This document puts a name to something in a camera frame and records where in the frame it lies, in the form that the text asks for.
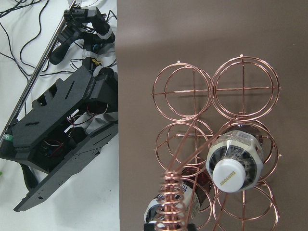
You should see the back tea bottle white cap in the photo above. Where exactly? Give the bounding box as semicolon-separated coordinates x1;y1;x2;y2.
144;168;212;227

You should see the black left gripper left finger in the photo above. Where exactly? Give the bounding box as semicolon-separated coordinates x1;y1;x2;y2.
143;223;155;231

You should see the copper wire bottle basket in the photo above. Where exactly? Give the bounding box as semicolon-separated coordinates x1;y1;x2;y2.
152;55;281;231

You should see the black open equipment case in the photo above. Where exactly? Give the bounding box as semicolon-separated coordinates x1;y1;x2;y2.
0;7;119;212

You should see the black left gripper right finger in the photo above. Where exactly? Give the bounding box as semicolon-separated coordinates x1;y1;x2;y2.
187;223;197;231

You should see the front tea bottle white cap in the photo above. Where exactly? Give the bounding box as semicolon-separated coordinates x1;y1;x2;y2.
206;125;265;193

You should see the tea bottle white cap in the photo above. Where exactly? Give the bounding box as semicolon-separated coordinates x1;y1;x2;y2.
206;125;265;193
144;168;212;227

